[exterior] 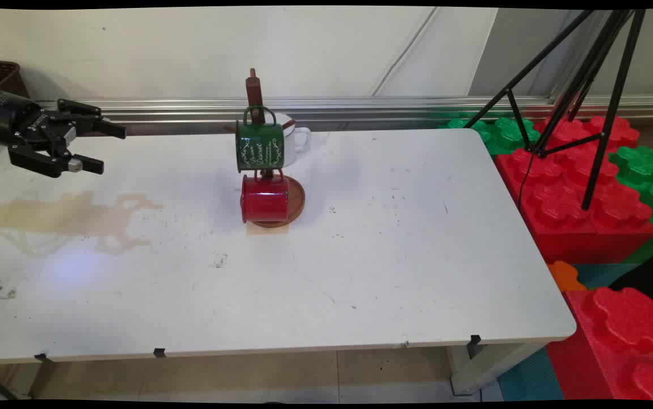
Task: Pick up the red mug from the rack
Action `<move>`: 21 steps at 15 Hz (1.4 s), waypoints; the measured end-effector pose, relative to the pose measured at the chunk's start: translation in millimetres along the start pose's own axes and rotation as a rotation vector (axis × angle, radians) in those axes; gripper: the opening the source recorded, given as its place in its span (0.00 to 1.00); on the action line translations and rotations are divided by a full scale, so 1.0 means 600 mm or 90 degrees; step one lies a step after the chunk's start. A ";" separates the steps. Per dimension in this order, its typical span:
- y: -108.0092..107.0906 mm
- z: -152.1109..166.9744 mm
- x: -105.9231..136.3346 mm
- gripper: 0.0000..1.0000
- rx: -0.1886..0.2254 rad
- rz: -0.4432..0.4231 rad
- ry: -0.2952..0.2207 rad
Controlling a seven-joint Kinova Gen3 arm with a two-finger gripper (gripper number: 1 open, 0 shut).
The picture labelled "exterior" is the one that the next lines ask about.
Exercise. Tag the orange foam block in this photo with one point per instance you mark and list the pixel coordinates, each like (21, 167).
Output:
(565, 275)

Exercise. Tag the black tripod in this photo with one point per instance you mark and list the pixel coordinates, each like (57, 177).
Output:
(616, 96)

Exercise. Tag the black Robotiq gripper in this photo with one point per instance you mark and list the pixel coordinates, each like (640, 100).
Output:
(17, 119)

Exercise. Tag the black table edge clip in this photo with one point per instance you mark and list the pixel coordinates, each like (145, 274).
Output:
(42, 357)
(474, 339)
(159, 353)

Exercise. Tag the white table leg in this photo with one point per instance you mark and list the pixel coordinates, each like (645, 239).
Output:
(485, 366)

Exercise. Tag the dark brown wicker basket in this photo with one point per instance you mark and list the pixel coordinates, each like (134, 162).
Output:
(0, 76)

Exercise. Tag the red enamel mug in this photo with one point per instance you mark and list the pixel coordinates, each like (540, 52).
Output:
(264, 199)

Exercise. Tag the teal foam block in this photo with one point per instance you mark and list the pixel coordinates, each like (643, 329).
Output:
(531, 378)
(605, 274)

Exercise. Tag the brown wooden mug tree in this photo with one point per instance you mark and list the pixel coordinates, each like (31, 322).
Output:
(254, 91)

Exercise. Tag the green enamel mug white print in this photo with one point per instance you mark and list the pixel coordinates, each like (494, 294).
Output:
(258, 147)

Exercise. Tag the aluminium window rail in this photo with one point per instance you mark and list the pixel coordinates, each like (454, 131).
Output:
(360, 111)

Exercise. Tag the green foam block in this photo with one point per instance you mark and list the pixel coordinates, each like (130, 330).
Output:
(644, 167)
(502, 133)

